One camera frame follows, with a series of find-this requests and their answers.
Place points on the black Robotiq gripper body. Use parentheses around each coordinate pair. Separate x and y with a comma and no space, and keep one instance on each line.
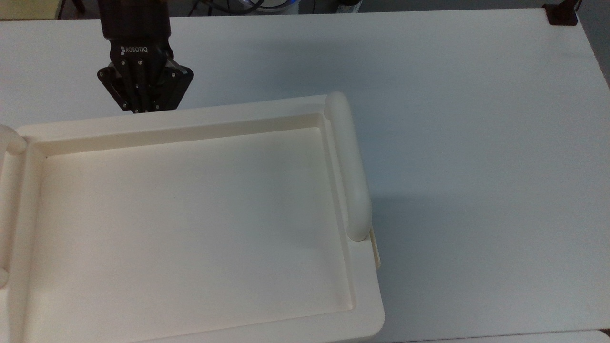
(140,52)

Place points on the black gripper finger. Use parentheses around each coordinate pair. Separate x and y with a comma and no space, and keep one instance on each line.
(169,88)
(124,88)

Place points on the yellowish wooden board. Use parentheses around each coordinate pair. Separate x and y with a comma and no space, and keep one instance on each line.
(28,8)

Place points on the cream plastic serving tray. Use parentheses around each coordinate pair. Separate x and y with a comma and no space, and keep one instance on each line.
(190,214)

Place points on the black table clamp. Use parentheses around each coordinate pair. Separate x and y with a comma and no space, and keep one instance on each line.
(562,13)

